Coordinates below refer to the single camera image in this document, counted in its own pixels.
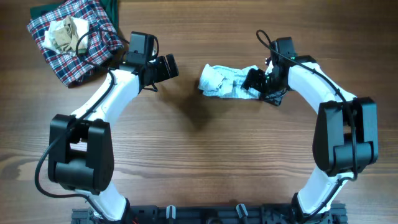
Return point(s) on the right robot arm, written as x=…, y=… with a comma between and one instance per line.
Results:
x=345, y=139

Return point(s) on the red blue plaid garment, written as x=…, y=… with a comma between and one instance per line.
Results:
x=68, y=68

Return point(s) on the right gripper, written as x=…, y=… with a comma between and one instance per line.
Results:
x=262, y=83

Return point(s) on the dark green garment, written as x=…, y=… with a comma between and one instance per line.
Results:
x=109, y=6

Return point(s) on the beige crumpled garment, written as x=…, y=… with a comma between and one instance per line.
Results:
x=66, y=38

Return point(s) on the light blue striped baby pants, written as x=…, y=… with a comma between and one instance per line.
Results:
x=225, y=82

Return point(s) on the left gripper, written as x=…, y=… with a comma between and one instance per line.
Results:
x=164, y=72

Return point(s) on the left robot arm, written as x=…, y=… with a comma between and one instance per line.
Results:
x=80, y=153

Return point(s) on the white crumpled garment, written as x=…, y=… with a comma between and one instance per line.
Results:
x=49, y=37

